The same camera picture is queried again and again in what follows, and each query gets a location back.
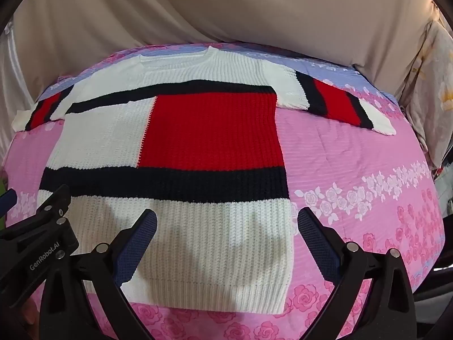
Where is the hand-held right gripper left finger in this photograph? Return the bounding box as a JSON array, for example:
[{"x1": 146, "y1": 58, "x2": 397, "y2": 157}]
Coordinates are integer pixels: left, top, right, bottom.
[{"x1": 40, "y1": 209, "x2": 158, "y2": 340}]

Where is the beige cloth backdrop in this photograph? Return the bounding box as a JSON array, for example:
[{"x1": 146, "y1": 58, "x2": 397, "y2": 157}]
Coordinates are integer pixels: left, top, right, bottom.
[{"x1": 0, "y1": 0, "x2": 453, "y2": 163}]

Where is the pink floral bed sheet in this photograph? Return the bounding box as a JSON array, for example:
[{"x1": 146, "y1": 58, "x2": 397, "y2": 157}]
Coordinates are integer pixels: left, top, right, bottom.
[{"x1": 2, "y1": 41, "x2": 446, "y2": 340}]

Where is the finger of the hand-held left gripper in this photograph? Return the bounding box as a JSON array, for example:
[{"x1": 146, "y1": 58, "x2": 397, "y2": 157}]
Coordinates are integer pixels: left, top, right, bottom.
[
  {"x1": 33, "y1": 184, "x2": 73, "y2": 231},
  {"x1": 0, "y1": 188, "x2": 18, "y2": 207}
]

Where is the white red black knit sweater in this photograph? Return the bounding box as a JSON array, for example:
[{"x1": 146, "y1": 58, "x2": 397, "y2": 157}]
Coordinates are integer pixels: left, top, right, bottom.
[{"x1": 10, "y1": 46, "x2": 397, "y2": 314}]

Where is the pale floral cloth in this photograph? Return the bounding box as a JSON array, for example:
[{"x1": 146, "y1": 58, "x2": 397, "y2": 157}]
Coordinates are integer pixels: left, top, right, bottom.
[{"x1": 394, "y1": 3, "x2": 453, "y2": 171}]

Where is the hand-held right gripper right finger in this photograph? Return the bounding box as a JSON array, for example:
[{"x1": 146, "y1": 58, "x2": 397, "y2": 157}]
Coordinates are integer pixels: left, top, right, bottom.
[{"x1": 298, "y1": 207, "x2": 414, "y2": 340}]

